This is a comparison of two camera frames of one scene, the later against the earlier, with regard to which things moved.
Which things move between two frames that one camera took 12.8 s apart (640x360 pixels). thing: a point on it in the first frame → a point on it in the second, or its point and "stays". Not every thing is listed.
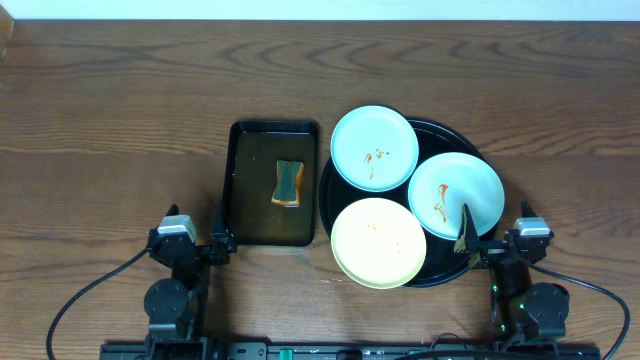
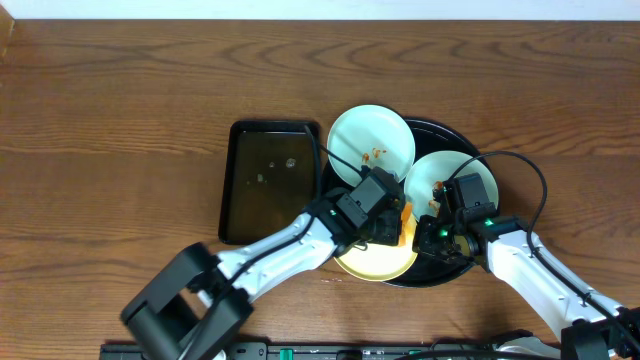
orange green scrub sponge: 290,175 → 408,226
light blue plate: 374,148 stays
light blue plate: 444,183 stays
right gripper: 500,251 → 430,238
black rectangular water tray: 249,214 stays
